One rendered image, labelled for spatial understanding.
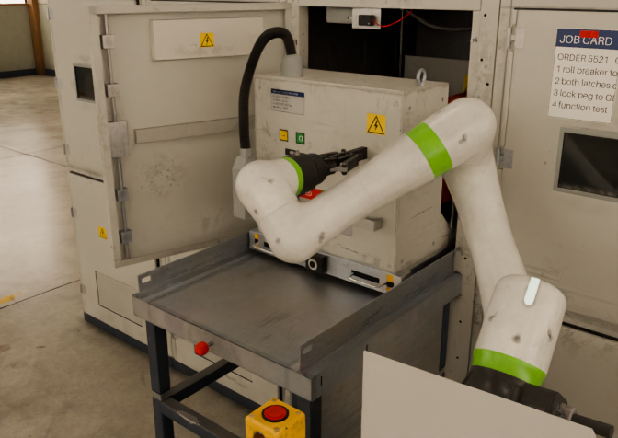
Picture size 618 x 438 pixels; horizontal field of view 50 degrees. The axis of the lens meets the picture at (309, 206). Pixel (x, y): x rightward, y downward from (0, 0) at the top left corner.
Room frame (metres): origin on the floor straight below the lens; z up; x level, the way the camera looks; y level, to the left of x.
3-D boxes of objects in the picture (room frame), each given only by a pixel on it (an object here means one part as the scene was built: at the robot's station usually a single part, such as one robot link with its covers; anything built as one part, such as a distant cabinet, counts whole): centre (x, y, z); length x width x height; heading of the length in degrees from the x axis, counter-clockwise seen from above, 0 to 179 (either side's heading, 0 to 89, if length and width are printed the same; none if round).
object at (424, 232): (1.92, -0.20, 1.15); 0.51 x 0.50 x 0.48; 141
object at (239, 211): (1.80, 0.17, 1.09); 0.08 x 0.05 x 0.17; 141
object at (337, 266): (1.73, -0.04, 0.90); 0.54 x 0.05 x 0.06; 51
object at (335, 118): (1.72, -0.03, 1.15); 0.48 x 0.01 x 0.48; 51
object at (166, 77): (1.99, 0.33, 1.21); 0.63 x 0.07 x 0.74; 124
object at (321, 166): (1.49, -0.02, 1.23); 0.09 x 0.08 x 0.07; 140
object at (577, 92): (1.54, -0.63, 1.43); 0.15 x 0.01 x 0.21; 51
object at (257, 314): (1.66, 0.02, 0.82); 0.68 x 0.62 x 0.06; 141
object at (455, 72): (2.40, -0.59, 1.28); 0.58 x 0.02 x 0.19; 51
